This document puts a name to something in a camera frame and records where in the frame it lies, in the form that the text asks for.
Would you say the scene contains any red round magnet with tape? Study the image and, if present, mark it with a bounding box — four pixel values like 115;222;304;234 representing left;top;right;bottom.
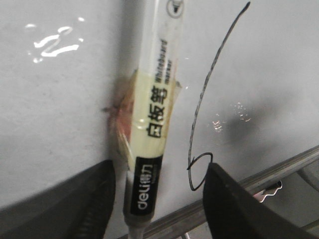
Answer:
105;70;181;171

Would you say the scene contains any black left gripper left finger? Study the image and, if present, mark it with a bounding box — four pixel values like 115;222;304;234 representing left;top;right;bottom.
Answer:
0;160;116;239

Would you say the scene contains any white black whiteboard marker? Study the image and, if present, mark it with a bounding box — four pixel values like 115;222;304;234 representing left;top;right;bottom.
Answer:
124;0;186;239

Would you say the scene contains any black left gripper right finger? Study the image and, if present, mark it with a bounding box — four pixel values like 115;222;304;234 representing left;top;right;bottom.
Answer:
203;163;315;239

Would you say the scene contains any white glossy whiteboard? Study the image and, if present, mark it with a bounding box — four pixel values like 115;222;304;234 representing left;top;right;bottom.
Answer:
0;0;319;239

